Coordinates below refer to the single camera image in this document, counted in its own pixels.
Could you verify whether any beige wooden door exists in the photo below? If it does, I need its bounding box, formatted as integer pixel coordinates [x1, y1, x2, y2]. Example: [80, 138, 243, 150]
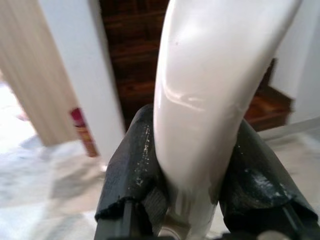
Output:
[0, 0, 82, 147]

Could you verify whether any red spray can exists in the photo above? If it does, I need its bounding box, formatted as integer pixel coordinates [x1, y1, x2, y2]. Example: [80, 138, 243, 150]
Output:
[69, 107, 99, 158]

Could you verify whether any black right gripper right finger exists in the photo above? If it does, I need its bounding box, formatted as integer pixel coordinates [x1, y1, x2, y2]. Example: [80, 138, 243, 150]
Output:
[218, 119, 320, 240]

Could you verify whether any dark wooden staircase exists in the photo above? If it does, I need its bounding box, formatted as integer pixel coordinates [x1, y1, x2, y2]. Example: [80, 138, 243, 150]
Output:
[99, 0, 295, 133]

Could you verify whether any white broom handle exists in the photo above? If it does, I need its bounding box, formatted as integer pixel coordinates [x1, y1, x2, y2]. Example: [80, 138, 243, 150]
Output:
[152, 0, 305, 240]

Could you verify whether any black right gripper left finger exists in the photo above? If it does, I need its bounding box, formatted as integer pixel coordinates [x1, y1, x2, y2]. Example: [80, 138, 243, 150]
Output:
[94, 104, 173, 240]

